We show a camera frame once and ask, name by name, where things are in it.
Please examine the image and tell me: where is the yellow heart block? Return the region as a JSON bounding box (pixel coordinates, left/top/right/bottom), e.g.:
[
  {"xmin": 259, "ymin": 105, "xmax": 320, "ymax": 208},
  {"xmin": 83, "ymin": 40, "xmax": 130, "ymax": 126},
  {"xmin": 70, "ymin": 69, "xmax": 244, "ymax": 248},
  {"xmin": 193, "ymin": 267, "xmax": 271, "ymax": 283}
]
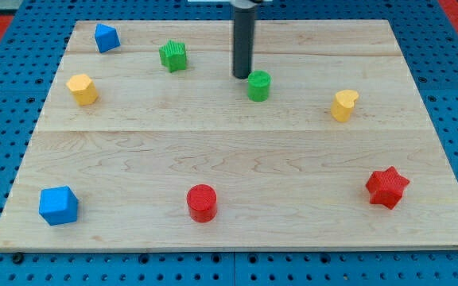
[{"xmin": 330, "ymin": 90, "xmax": 359, "ymax": 122}]

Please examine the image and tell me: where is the red cylinder block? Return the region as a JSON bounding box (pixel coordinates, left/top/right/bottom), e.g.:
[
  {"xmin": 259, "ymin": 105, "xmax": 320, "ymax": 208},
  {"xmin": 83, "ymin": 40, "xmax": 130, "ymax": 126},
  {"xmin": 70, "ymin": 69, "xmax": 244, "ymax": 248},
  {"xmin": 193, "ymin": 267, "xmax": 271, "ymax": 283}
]
[{"xmin": 186, "ymin": 184, "xmax": 217, "ymax": 223}]

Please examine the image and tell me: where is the green cylinder block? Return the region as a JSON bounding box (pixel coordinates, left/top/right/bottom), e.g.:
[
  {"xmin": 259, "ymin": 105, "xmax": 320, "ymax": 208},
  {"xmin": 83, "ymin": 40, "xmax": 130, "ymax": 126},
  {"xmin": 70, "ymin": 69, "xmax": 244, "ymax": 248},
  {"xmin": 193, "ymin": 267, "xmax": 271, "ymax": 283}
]
[{"xmin": 247, "ymin": 70, "xmax": 271, "ymax": 102}]

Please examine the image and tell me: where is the light wooden board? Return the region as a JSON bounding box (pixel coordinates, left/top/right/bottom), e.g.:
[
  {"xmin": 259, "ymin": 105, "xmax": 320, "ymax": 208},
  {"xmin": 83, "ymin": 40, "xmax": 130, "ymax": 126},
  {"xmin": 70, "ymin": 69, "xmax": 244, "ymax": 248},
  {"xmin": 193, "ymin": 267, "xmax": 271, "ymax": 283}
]
[{"xmin": 0, "ymin": 20, "xmax": 458, "ymax": 253}]

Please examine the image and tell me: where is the green star block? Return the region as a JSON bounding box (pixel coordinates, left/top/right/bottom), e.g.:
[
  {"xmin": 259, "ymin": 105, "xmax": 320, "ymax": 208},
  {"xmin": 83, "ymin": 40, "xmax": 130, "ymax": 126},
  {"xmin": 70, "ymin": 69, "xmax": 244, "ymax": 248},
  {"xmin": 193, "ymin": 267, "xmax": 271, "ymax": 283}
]
[{"xmin": 159, "ymin": 40, "xmax": 187, "ymax": 72}]

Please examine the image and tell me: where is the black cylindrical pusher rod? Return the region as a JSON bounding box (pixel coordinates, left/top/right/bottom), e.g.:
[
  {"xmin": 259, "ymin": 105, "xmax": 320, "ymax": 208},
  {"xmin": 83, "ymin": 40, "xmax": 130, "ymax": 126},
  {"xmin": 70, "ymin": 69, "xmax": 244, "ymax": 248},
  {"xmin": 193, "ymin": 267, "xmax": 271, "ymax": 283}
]
[{"xmin": 231, "ymin": 0, "xmax": 257, "ymax": 79}]

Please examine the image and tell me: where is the yellow hexagon block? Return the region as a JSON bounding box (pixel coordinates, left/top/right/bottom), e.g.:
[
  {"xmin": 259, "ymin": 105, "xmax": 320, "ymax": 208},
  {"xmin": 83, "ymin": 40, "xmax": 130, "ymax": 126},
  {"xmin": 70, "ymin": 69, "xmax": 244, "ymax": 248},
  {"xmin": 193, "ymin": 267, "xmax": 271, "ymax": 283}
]
[{"xmin": 66, "ymin": 74, "xmax": 98, "ymax": 106}]

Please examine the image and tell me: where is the blue triangular prism block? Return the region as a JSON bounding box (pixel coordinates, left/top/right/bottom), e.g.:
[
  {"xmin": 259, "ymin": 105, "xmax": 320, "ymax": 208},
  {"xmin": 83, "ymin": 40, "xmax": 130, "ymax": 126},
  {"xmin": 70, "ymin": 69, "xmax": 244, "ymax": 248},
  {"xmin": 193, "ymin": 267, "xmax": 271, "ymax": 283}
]
[{"xmin": 95, "ymin": 24, "xmax": 121, "ymax": 53}]

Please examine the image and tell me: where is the red star block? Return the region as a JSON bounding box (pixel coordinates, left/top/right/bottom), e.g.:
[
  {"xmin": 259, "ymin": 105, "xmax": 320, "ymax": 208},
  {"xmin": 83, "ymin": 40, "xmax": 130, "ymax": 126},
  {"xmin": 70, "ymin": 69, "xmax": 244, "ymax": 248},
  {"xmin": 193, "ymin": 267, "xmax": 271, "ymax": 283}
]
[{"xmin": 365, "ymin": 166, "xmax": 410, "ymax": 210}]

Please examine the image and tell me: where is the blue cube block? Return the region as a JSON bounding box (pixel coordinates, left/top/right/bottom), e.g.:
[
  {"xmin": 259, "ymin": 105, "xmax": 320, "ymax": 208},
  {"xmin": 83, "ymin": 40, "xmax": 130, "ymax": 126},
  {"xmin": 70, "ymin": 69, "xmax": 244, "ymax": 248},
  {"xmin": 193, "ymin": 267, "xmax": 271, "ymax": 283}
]
[{"xmin": 38, "ymin": 186, "xmax": 79, "ymax": 226}]

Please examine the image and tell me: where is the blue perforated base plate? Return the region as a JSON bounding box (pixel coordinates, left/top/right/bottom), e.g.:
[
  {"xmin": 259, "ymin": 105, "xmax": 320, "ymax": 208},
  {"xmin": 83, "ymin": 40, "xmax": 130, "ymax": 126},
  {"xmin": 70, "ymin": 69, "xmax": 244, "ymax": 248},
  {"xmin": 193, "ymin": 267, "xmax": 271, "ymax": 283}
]
[{"xmin": 0, "ymin": 0, "xmax": 458, "ymax": 285}]

